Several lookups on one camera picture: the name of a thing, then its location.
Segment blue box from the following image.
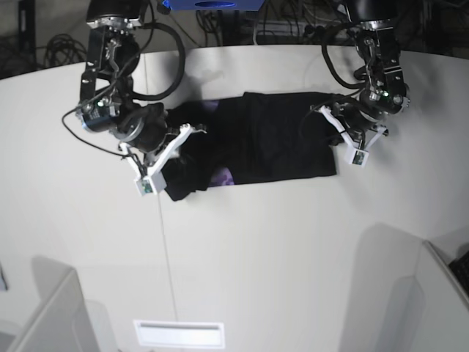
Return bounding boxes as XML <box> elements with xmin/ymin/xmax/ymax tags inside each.
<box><xmin>161</xmin><ymin>0</ymin><xmax>265</xmax><ymax>11</ymax></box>

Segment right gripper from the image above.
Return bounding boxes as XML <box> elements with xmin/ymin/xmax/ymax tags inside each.
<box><xmin>113</xmin><ymin>104</ymin><xmax>207</xmax><ymax>158</ymax></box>

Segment white partition panel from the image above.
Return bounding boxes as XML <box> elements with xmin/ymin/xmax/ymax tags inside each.
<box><xmin>1</xmin><ymin>256</ymin><xmax>119</xmax><ymax>351</ymax></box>
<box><xmin>339</xmin><ymin>241</ymin><xmax>468</xmax><ymax>351</ymax></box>

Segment white partition panel right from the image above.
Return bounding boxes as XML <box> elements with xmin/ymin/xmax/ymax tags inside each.
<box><xmin>339</xmin><ymin>241</ymin><xmax>468</xmax><ymax>351</ymax></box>

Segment white power strip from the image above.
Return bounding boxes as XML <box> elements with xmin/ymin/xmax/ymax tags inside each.
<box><xmin>251</xmin><ymin>20</ymin><xmax>380</xmax><ymax>45</ymax></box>

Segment coiled black cables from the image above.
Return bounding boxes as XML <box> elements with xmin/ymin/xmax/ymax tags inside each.
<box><xmin>43</xmin><ymin>33</ymin><xmax>89</xmax><ymax>69</ymax></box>

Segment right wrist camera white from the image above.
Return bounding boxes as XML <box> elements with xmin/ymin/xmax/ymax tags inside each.
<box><xmin>126</xmin><ymin>124</ymin><xmax>191</xmax><ymax>196</ymax></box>

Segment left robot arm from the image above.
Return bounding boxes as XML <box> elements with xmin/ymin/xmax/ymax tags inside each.
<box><xmin>311</xmin><ymin>1</ymin><xmax>410</xmax><ymax>148</ymax></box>

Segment black T-shirt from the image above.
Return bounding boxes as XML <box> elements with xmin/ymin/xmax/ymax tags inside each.
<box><xmin>163</xmin><ymin>92</ymin><xmax>338</xmax><ymax>202</ymax></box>

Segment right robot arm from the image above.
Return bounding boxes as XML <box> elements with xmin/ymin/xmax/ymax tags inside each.
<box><xmin>72</xmin><ymin>1</ymin><xmax>187</xmax><ymax>156</ymax></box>

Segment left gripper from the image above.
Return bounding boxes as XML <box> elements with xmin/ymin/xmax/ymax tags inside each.
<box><xmin>310</xmin><ymin>103</ymin><xmax>380</xmax><ymax>146</ymax></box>

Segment white partition panel left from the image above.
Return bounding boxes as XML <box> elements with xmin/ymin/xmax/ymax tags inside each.
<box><xmin>1</xmin><ymin>256</ymin><xmax>119</xmax><ymax>351</ymax></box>

